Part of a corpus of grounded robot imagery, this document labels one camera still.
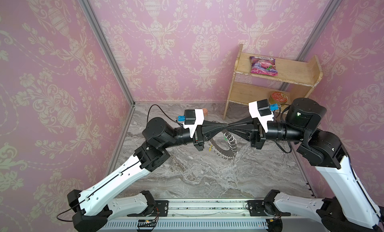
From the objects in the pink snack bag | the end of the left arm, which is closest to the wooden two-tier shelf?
the pink snack bag

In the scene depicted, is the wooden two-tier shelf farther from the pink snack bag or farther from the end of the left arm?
the end of the left arm

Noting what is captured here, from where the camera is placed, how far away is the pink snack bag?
75 centimetres
